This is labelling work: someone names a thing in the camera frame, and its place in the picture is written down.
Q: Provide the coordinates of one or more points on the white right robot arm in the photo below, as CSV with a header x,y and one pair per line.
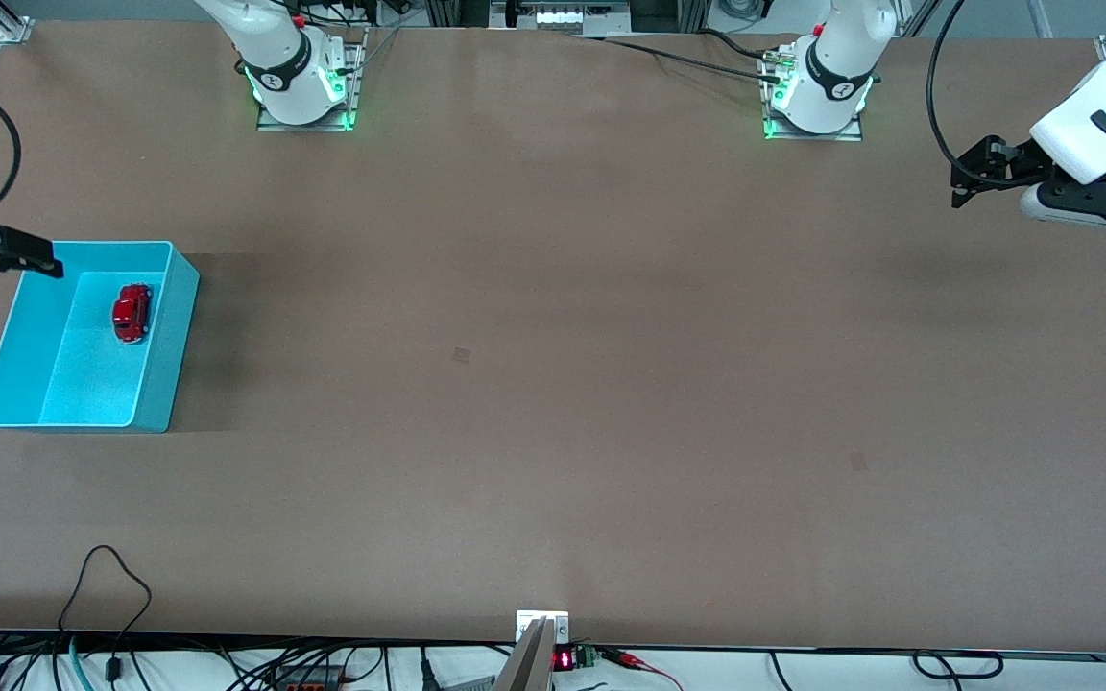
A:
x,y
284,67

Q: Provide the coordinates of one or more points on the red digit display module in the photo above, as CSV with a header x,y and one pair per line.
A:
x,y
567,658

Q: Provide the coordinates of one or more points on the red beetle toy car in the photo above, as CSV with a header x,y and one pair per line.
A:
x,y
132,313

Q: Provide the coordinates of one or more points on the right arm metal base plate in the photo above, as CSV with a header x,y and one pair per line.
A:
x,y
270,123

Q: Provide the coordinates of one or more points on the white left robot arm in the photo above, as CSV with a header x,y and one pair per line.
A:
x,y
831,86

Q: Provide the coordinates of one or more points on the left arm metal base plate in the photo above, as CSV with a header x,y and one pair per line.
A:
x,y
846,134

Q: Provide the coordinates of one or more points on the aluminium frame rack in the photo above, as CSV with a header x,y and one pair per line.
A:
x,y
572,13

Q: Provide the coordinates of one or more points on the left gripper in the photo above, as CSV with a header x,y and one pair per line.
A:
x,y
1021,162

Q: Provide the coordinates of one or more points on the blue plastic box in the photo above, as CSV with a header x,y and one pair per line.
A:
x,y
83,384

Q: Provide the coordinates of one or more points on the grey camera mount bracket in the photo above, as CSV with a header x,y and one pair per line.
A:
x,y
536,653

